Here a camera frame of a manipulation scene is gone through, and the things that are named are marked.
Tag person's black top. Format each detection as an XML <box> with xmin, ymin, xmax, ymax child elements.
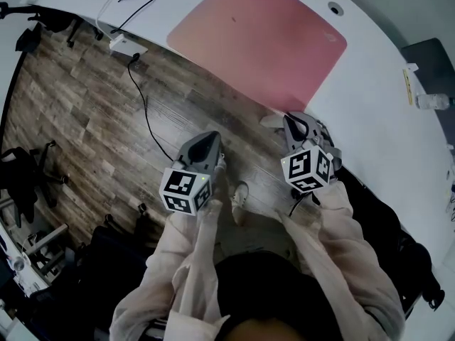
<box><xmin>213</xmin><ymin>250</ymin><xmax>338</xmax><ymax>341</ymax></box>

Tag black adapter cable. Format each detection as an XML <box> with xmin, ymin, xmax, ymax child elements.
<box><xmin>109</xmin><ymin>0</ymin><xmax>157</xmax><ymax>35</ymax></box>

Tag dark desk divider panel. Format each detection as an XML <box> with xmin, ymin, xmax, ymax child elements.
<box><xmin>401</xmin><ymin>37</ymin><xmax>455</xmax><ymax>145</ymax></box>

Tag small black bin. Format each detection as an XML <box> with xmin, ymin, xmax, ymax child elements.
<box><xmin>14</xmin><ymin>26</ymin><xmax>43</xmax><ymax>53</ymax></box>

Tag white cable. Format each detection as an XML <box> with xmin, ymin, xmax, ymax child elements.
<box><xmin>95</xmin><ymin>0</ymin><xmax>114</xmax><ymax>44</ymax></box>

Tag white power strip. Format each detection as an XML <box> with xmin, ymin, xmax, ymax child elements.
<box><xmin>109</xmin><ymin>33</ymin><xmax>149</xmax><ymax>57</ymax></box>

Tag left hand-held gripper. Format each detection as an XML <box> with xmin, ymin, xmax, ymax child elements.
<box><xmin>159</xmin><ymin>130</ymin><xmax>223</xmax><ymax>217</ymax></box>

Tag black floor cable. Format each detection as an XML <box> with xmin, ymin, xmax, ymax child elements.
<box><xmin>127</xmin><ymin>52</ymin><xmax>175</xmax><ymax>161</ymax></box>

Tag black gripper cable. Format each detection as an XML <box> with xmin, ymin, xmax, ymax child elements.
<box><xmin>289</xmin><ymin>193</ymin><xmax>307</xmax><ymax>217</ymax></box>

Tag grey desk frame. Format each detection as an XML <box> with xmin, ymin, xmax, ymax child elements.
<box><xmin>24</xmin><ymin>224</ymin><xmax>69</xmax><ymax>283</ymax></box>

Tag person's right white shoe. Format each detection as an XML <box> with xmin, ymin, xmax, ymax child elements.
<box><xmin>230</xmin><ymin>181</ymin><xmax>250</xmax><ymax>211</ymax></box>

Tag clear water bottle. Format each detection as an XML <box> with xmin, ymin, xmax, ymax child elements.
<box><xmin>415</xmin><ymin>93</ymin><xmax>455</xmax><ymax>110</ymax></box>

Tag yellow strip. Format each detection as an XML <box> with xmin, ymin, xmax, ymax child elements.
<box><xmin>402</xmin><ymin>68</ymin><xmax>415</xmax><ymax>107</ymax></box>

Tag pink desk mat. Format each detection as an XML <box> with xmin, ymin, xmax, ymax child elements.
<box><xmin>166</xmin><ymin>0</ymin><xmax>348</xmax><ymax>112</ymax></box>

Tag person's right forearm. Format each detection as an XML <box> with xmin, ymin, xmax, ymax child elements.
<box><xmin>275</xmin><ymin>179</ymin><xmax>406</xmax><ymax>341</ymax></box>

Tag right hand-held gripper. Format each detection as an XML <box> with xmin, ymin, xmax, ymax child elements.
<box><xmin>280</xmin><ymin>111</ymin><xmax>343</xmax><ymax>194</ymax></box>

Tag person's left forearm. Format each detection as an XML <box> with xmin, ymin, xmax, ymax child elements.
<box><xmin>109</xmin><ymin>186</ymin><xmax>232</xmax><ymax>341</ymax></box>

